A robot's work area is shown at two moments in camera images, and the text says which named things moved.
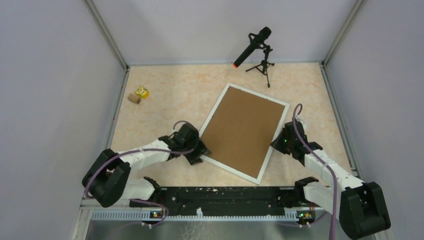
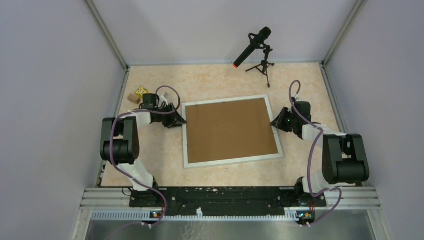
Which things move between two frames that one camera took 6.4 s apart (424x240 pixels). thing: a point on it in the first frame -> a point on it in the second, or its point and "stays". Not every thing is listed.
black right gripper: (276, 144) -> (278, 122)
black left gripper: (200, 148) -> (175, 119)
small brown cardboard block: (134, 98) stays
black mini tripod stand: (262, 67) stays
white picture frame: (209, 160) -> (187, 165)
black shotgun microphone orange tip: (255, 41) stays
